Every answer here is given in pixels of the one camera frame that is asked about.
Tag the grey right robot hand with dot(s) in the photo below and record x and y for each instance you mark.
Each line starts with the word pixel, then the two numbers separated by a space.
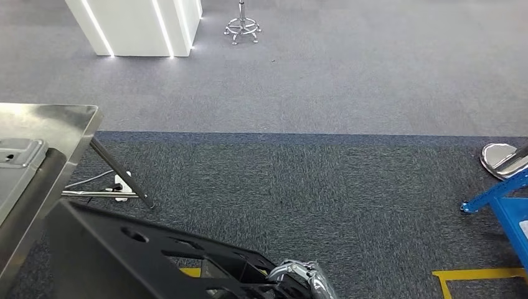
pixel 319 282

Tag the black plastic plate frame part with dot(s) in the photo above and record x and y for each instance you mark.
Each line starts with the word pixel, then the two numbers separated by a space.
pixel 95 256

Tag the blue metal shelf rack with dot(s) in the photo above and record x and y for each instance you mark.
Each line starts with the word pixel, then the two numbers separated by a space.
pixel 511 214

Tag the stainless steel workbench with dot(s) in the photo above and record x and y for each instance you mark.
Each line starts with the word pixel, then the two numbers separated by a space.
pixel 62 124

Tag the white power strip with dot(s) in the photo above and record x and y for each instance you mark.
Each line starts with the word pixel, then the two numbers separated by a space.
pixel 127 185

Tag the chrome stool base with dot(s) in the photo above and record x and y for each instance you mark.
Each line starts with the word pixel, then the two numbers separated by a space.
pixel 242 27

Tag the white counter with light strips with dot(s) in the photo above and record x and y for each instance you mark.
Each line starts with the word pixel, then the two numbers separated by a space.
pixel 132 24

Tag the grey metal panel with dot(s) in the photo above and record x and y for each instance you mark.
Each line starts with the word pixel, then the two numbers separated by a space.
pixel 16 177

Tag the chrome stanchion post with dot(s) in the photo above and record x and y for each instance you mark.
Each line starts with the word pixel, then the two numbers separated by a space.
pixel 495 159

